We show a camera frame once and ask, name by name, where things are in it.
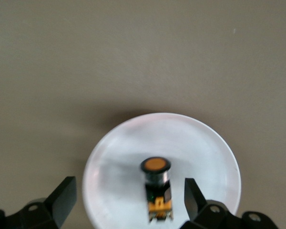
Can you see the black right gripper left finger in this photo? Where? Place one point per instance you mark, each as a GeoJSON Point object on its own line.
{"type": "Point", "coordinates": [59, 198]}

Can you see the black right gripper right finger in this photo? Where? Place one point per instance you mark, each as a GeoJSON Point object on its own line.
{"type": "Point", "coordinates": [195, 202]}

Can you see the orange push button switch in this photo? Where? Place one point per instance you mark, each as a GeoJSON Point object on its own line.
{"type": "Point", "coordinates": [156, 179]}

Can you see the pale pink round plate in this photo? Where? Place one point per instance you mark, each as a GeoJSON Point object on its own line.
{"type": "Point", "coordinates": [162, 136]}

